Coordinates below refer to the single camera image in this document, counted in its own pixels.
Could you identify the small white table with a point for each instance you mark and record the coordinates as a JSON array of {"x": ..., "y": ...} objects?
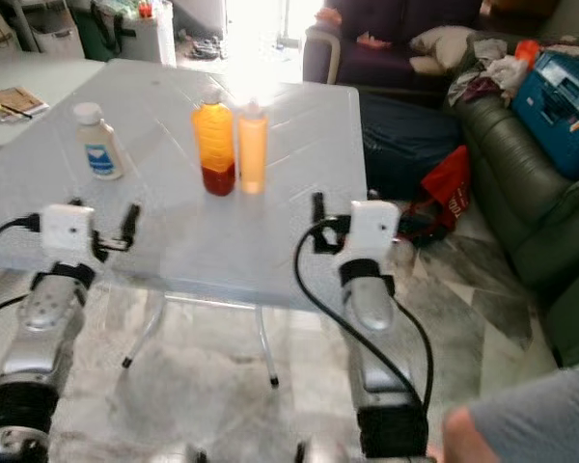
[{"x": 58, "y": 77}]

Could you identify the white storage box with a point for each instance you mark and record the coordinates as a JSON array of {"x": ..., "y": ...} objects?
[{"x": 147, "y": 39}]

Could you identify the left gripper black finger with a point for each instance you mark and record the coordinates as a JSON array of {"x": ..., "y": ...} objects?
[
  {"x": 75, "y": 203},
  {"x": 131, "y": 222}
]

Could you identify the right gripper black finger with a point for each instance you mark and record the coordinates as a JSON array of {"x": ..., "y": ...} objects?
[{"x": 318, "y": 212}]

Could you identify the blue plastic crate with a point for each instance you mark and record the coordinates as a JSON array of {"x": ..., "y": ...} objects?
[{"x": 560, "y": 111}]

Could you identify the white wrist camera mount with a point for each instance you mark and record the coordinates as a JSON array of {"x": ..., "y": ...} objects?
[
  {"x": 66, "y": 231},
  {"x": 372, "y": 230}
]

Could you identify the white shopping bag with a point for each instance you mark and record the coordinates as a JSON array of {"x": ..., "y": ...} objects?
[{"x": 56, "y": 34}]

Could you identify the person in grey shorts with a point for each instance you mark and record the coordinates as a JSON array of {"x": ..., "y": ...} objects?
[{"x": 540, "y": 415}]

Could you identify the cream cushion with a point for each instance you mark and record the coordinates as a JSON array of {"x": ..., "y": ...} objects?
[{"x": 442, "y": 48}]

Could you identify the black sandals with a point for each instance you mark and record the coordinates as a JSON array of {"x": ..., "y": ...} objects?
[{"x": 203, "y": 48}]

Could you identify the red bag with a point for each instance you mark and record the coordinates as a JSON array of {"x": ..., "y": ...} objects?
[{"x": 444, "y": 188}]

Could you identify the dark green sofa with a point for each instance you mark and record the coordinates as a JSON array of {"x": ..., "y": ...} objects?
[{"x": 531, "y": 231}]

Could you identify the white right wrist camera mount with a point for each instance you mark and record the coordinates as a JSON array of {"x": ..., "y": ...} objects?
[{"x": 372, "y": 230}]

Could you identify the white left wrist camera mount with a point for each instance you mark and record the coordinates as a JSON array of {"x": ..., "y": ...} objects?
[{"x": 66, "y": 231}]

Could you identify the orange container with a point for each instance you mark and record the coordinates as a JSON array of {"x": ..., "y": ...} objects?
[{"x": 527, "y": 51}]

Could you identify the person in dark clothes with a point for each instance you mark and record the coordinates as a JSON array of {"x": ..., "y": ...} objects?
[{"x": 400, "y": 135}]

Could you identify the grey white clothes pile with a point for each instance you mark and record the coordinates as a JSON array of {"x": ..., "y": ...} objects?
[{"x": 502, "y": 75}]

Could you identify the pale orange juice bottle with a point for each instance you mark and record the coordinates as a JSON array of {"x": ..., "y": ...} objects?
[{"x": 252, "y": 149}]

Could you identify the large white plastic table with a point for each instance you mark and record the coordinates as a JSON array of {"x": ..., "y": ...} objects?
[{"x": 203, "y": 241}]

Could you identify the brown notebook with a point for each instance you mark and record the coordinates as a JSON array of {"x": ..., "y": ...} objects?
[{"x": 29, "y": 96}]

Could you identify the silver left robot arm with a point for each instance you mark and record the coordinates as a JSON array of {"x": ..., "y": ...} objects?
[{"x": 43, "y": 338}]

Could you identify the silver right robot leg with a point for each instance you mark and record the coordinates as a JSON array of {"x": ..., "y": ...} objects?
[{"x": 325, "y": 450}]

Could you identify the dark pen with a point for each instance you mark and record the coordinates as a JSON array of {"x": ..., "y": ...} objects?
[{"x": 14, "y": 109}]

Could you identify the white bottle blue label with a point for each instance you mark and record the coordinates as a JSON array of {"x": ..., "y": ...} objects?
[{"x": 99, "y": 149}]

